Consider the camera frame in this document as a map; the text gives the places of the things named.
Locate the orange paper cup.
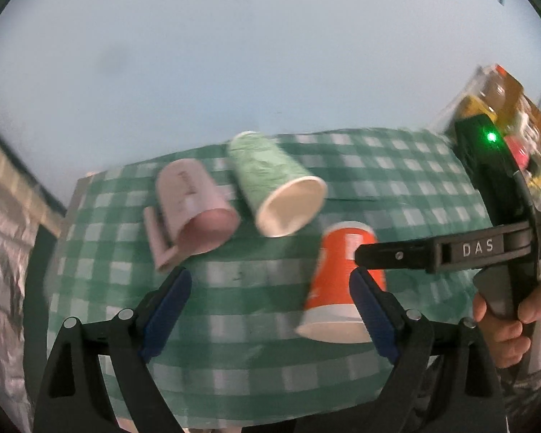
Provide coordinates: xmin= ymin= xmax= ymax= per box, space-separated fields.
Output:
xmin=296 ymin=221 xmax=377 ymax=344

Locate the green paper cup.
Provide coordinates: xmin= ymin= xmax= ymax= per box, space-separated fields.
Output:
xmin=226 ymin=131 xmax=327 ymax=239

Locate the right hand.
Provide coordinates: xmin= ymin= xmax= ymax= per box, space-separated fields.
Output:
xmin=473 ymin=282 xmax=541 ymax=368

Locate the pink drink bottle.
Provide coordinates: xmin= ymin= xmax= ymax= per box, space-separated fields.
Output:
xmin=504 ymin=135 xmax=541 ymax=172

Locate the orange juice bottle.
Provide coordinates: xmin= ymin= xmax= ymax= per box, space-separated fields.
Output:
xmin=452 ymin=65 xmax=524 ymax=131

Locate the green white checkered tablecloth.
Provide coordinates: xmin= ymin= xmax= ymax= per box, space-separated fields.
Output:
xmin=48 ymin=128 xmax=489 ymax=428

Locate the silver grey curtain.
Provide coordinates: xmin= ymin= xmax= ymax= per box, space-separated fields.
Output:
xmin=0 ymin=187 xmax=38 ymax=432

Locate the pink plastic mug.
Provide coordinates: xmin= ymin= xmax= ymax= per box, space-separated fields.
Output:
xmin=143 ymin=158 xmax=240 ymax=272

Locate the beige striped curtain edge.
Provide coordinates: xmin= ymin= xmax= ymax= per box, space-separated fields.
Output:
xmin=0 ymin=147 xmax=64 ymax=237

